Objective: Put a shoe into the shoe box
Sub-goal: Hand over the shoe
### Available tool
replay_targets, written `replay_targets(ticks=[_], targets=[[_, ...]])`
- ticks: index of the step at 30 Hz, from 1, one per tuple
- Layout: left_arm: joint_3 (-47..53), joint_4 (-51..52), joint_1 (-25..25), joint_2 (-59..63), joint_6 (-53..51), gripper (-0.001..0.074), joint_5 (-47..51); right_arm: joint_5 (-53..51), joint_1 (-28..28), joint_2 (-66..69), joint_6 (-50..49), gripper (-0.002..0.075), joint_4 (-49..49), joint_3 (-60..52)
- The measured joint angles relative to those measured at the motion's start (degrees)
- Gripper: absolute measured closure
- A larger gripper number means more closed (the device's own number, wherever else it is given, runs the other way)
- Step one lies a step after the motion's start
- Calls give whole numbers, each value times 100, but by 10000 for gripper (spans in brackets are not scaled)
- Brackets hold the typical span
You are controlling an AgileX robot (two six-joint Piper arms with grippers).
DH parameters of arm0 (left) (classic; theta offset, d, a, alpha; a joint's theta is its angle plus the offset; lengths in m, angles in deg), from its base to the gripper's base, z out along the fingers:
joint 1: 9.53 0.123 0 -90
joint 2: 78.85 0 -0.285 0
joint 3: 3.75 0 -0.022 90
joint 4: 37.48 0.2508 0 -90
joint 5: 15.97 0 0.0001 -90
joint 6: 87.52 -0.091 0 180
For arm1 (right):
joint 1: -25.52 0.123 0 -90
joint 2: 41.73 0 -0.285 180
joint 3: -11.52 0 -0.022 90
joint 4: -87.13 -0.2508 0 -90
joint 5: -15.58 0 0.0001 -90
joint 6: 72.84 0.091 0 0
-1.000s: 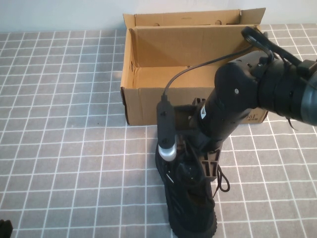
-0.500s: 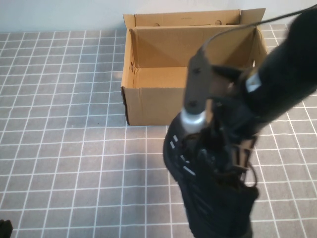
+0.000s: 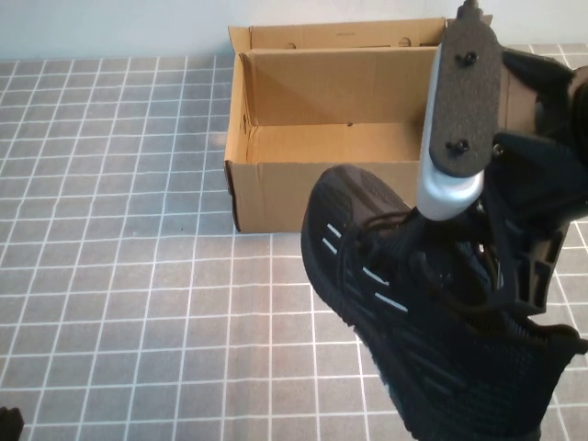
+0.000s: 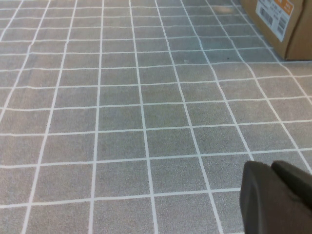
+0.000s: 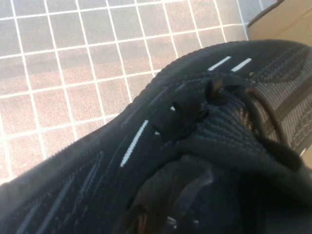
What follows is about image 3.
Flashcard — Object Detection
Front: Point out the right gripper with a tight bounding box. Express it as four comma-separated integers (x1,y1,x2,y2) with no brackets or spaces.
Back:
475,48,588,319

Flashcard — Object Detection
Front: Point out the black knit sneaker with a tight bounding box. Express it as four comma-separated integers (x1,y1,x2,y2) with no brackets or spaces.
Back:
300,164,588,441

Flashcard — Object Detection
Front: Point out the brown cardboard shoe box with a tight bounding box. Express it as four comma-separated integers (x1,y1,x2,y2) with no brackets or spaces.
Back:
223,17,537,233

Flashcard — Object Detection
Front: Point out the grey white-checked tablecloth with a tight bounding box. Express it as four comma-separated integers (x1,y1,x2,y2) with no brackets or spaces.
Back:
0,41,588,441

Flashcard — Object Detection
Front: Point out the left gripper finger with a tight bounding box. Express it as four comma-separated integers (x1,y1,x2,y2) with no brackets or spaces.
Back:
0,405,25,441

